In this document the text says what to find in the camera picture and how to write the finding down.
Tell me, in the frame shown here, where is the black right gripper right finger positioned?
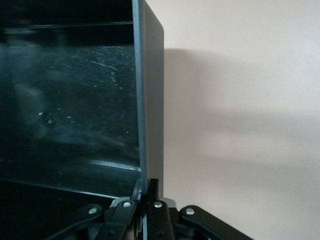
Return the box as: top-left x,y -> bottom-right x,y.
146,177 -> 254,240

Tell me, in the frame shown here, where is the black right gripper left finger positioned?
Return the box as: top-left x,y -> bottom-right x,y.
49,178 -> 146,240

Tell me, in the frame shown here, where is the black plastic box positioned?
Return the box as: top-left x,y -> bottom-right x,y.
0,0 -> 166,240

